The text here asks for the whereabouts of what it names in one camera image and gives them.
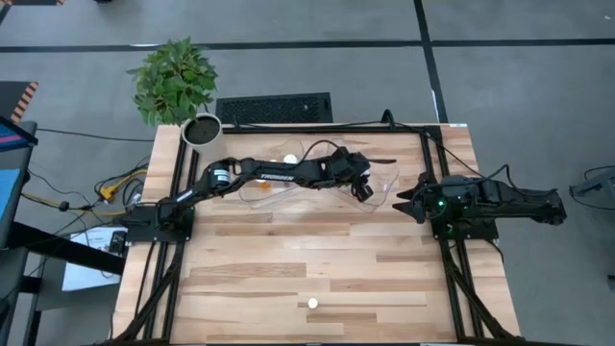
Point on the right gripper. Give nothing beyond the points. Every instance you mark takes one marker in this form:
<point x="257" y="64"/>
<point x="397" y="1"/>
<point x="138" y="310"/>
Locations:
<point x="435" y="199"/>

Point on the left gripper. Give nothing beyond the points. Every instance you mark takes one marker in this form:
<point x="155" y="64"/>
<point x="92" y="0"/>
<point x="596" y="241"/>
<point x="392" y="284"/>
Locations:
<point x="348" y="168"/>

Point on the orange bottle with orange pills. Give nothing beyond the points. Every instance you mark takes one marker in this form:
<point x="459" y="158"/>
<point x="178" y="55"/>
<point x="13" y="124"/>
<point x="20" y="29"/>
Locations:
<point x="263" y="185"/>

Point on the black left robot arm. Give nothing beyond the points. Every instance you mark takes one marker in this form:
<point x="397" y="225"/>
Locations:
<point x="276" y="177"/>

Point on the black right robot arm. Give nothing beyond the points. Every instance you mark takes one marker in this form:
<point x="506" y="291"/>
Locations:
<point x="528" y="202"/>

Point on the black floor vent grille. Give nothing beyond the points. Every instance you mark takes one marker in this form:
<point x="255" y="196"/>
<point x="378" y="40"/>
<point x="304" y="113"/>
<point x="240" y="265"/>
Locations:
<point x="274" y="108"/>

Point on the white plant pot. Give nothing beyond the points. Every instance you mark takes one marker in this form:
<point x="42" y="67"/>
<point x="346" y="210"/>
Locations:
<point x="202" y="130"/>

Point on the grey metal stand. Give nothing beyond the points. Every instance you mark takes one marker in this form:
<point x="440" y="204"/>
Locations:
<point x="600" y="187"/>

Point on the green leafy plant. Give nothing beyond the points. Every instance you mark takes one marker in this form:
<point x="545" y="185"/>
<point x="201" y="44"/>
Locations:
<point x="173" y="81"/>

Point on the small black device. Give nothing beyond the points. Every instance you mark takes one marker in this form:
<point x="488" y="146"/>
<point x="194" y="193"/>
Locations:
<point x="117" y="242"/>

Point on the white paper sheet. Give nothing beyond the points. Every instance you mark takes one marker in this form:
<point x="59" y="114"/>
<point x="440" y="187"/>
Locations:
<point x="86" y="279"/>

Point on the black side desk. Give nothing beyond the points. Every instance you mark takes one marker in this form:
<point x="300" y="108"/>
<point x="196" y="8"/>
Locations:
<point x="57" y="247"/>

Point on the blue display screen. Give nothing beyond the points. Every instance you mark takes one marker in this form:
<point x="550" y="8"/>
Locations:
<point x="9" y="192"/>

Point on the orange black striped mat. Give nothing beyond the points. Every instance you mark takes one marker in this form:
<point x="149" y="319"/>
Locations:
<point x="14" y="98"/>

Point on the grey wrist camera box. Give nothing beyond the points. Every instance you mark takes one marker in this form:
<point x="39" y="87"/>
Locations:
<point x="456" y="185"/>

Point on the black aluminium table frame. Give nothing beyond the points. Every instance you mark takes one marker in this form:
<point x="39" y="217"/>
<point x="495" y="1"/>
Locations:
<point x="336" y="130"/>

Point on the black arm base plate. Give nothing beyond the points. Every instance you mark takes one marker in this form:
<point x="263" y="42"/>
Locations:
<point x="144" y="230"/>
<point x="480" y="233"/>

